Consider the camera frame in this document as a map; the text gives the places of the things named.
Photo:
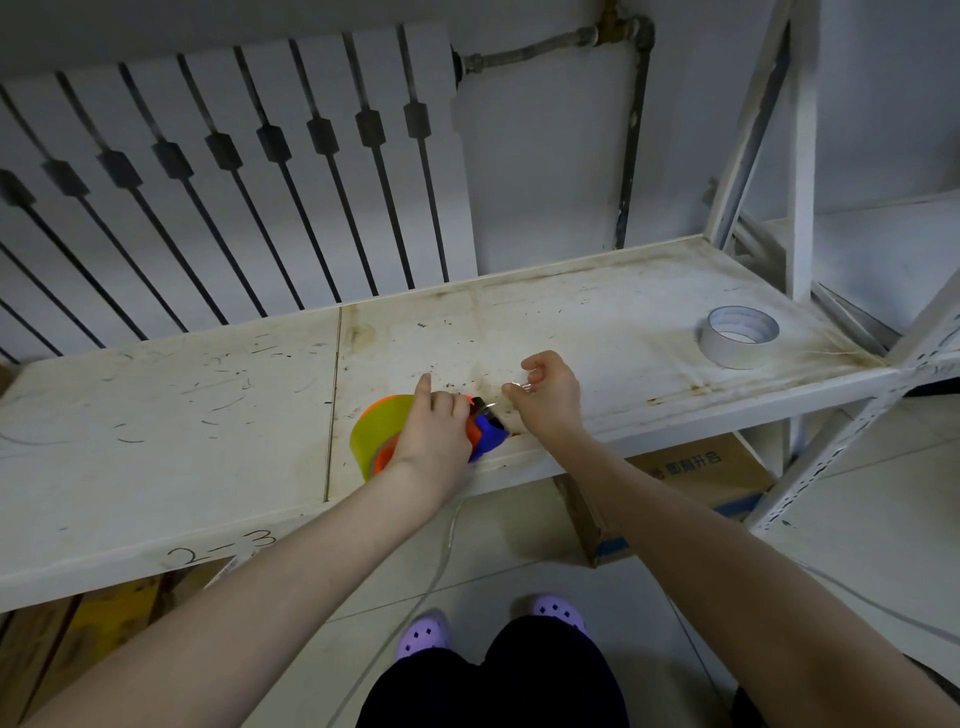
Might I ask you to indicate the silver tape roll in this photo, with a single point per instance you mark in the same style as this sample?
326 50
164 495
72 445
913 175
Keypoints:
721 351

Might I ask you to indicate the purple clog shoe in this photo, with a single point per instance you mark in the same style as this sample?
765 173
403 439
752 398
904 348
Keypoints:
422 636
559 611

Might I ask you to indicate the person's left forearm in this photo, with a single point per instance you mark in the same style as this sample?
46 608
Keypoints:
262 607

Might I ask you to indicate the grey heating pipe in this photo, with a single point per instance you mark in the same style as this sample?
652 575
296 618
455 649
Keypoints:
634 135

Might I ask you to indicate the person's right forearm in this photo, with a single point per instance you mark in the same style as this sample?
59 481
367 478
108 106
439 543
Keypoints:
712 577

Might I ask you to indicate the brown cardboard box blue print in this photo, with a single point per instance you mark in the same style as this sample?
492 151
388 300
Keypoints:
697 469

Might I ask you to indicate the orange and blue tape dispenser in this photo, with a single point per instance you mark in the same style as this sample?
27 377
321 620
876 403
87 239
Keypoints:
486 436

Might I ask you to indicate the person's right hand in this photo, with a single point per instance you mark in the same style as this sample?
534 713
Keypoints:
553 405

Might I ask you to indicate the person's left hand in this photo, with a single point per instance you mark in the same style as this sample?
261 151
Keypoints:
431 442

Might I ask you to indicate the white metal shelf rack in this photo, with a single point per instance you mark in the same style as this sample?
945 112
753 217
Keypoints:
801 187

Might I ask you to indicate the yellow cardboard box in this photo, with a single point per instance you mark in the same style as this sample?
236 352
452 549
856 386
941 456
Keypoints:
97 622

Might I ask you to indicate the black trousers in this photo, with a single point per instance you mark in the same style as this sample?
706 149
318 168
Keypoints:
517 682

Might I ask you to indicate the person's right thumb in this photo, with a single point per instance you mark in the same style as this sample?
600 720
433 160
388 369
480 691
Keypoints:
516 391

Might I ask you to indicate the white radiator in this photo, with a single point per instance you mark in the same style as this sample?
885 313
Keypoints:
247 97

